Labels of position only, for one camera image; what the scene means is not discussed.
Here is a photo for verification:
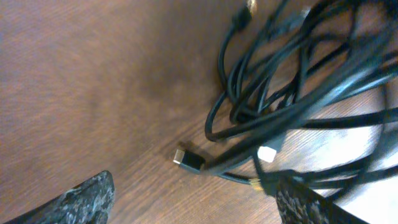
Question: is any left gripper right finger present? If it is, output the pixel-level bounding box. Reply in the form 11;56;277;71
275;177;367;224

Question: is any thick black HDMI cable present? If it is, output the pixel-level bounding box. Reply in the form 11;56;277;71
172;0;398;200

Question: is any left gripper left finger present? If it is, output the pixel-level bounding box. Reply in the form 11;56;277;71
6;170;115;224

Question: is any thin black USB cable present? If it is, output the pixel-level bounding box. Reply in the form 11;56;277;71
216;0;398;131

